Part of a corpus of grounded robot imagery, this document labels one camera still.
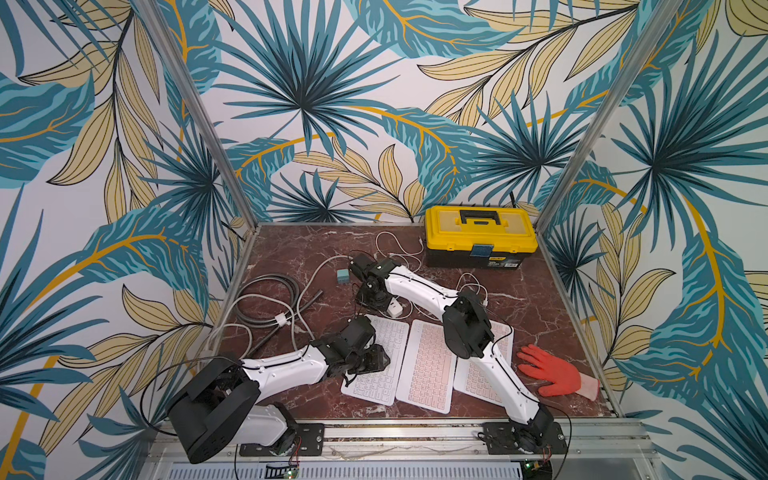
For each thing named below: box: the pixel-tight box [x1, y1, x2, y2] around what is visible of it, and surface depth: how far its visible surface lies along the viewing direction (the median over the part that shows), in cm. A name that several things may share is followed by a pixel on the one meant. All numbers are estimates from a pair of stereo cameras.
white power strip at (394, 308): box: [386, 297, 403, 318], surface depth 97 cm
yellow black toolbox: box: [425, 205, 539, 269], surface depth 98 cm
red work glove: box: [517, 344, 600, 401], surface depth 86 cm
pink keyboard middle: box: [396, 319, 458, 415], surface depth 85 cm
